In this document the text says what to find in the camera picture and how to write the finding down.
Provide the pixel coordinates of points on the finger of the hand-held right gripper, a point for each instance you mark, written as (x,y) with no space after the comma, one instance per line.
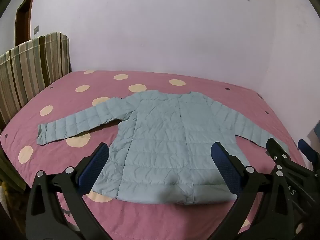
(276,150)
(306,150)

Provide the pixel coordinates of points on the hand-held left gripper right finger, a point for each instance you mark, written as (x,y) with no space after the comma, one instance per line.
(222,162)

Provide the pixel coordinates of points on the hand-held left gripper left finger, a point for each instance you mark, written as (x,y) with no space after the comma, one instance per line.
(96,165)

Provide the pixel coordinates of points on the light blue quilted jacket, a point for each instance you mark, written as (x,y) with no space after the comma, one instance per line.
(162,142)

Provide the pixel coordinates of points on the pink polka dot bed sheet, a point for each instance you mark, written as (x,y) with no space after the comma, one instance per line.
(200,87)

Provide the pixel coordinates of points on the pale yellow bundle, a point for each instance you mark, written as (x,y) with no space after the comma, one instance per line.
(4,200)

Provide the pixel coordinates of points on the striped headboard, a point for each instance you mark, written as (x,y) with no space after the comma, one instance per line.
(30,62)

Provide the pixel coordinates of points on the brown wooden door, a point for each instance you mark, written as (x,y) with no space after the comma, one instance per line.
(23,20)

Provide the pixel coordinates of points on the wall switch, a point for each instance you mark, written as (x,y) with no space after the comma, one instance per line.
(36,29)

